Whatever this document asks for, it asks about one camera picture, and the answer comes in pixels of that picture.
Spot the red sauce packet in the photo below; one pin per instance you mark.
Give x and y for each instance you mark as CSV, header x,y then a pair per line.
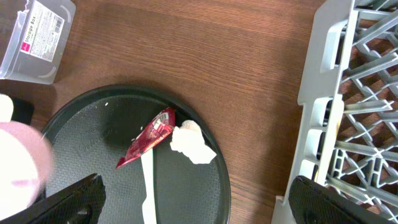
x,y
155,132

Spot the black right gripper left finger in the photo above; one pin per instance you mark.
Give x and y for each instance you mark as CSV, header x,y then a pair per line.
x,y
81,202

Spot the pink bowl with grains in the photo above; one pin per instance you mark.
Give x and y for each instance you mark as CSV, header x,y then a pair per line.
x,y
26,162

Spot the white tissue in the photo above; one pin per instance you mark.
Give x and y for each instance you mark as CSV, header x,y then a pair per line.
x,y
189,141

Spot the black rectangular tray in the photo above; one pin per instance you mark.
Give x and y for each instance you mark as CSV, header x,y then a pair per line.
x,y
23,111

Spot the round black tray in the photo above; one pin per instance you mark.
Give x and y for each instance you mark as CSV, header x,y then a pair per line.
x,y
93,131

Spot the clear plastic bin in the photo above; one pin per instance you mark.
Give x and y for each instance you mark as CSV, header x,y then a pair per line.
x,y
34,34

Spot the mint green plastic knife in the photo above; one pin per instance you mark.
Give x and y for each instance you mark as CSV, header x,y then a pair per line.
x,y
148,205

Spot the grey dishwasher rack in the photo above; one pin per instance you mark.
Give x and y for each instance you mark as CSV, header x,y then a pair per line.
x,y
347,141

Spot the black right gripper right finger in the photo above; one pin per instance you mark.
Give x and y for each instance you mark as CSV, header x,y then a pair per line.
x,y
311,203

